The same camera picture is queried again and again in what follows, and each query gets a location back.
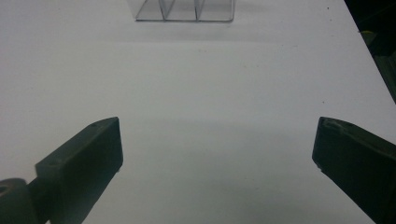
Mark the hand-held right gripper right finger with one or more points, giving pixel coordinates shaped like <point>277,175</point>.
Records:
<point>358,161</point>

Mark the clear acrylic divided organizer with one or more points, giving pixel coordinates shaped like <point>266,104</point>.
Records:
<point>183,11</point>

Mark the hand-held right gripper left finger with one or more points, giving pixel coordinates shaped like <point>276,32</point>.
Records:
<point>81,165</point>

